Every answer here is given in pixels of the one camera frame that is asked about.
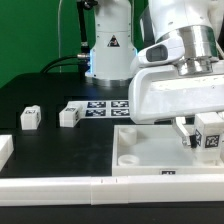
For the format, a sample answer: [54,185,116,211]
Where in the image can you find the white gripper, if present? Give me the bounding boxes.
[128,36,224,148]

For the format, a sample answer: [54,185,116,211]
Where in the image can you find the white square tabletop tray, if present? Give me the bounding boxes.
[112,125,224,176]

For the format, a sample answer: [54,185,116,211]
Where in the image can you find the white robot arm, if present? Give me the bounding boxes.
[85,0,224,147]

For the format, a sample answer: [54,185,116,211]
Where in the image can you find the AprilTag marker sheet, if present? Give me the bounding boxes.
[68,100,130,118]

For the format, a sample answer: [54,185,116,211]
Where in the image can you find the white U-shaped obstacle fence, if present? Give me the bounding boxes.
[0,134,224,206]

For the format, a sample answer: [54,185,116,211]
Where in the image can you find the black cables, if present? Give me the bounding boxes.
[40,54,91,74]

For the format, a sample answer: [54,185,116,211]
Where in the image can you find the white thin cable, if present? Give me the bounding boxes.
[57,0,64,74]

